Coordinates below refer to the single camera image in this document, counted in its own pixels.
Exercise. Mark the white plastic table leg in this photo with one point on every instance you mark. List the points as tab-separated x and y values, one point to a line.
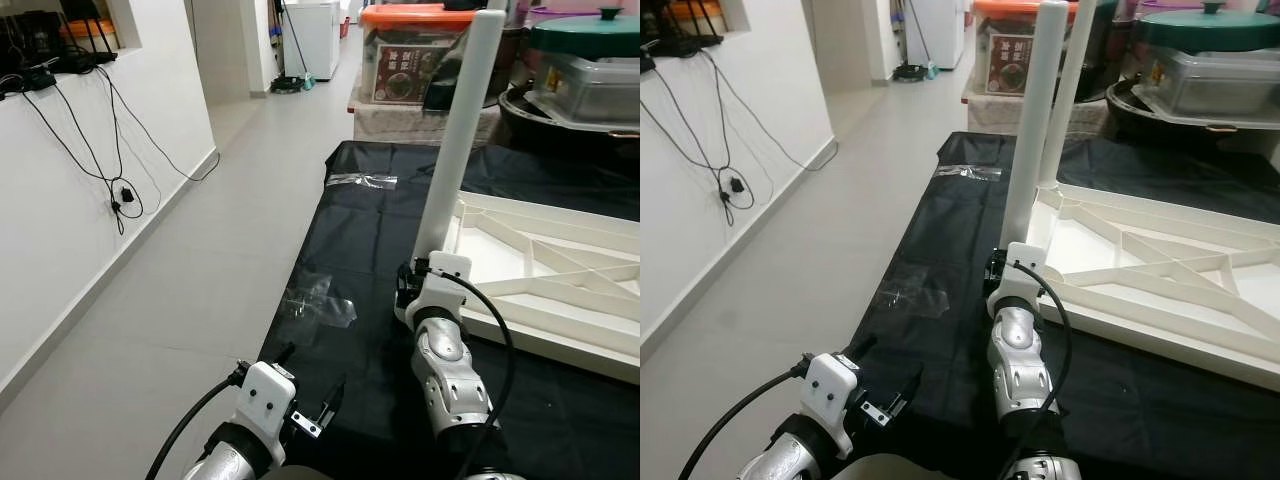
1035	120
460	130
1068	100

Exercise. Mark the white plastic table top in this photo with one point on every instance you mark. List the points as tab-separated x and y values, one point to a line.
560	340
1150	335

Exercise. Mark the clear tape cross patch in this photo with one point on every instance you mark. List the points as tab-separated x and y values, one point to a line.
320	300
915	292

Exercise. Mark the black tablecloth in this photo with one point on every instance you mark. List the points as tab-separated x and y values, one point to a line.
930	230
350	250

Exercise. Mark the clear crumpled tape strip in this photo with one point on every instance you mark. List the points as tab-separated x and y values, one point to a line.
360	180
965	172

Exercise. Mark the beige patterned cover cloth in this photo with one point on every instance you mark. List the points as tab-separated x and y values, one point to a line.
400	122
1000	115

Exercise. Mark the black power adapter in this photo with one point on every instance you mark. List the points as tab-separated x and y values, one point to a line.
737	185
125	192

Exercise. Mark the black round wok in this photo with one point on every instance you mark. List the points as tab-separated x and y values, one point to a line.
530	125
1130	115

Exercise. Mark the orange-lidded clear storage bin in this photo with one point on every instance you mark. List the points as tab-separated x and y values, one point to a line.
1000	65
400	70

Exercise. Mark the mop with green head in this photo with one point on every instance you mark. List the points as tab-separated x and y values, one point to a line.
290	83
912	72

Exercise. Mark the white household appliance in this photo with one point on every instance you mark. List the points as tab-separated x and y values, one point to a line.
940	30
315	35

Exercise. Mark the green-lidded clear storage bin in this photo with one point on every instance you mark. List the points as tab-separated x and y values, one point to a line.
1210	80
590	85

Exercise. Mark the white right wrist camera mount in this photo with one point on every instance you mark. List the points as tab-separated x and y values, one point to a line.
445	275
1020	265

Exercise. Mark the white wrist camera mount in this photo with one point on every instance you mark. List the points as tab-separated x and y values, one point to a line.
445	275
1020	265
262	395
830	385

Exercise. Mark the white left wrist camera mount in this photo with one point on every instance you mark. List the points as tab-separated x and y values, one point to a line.
262	395
830	385

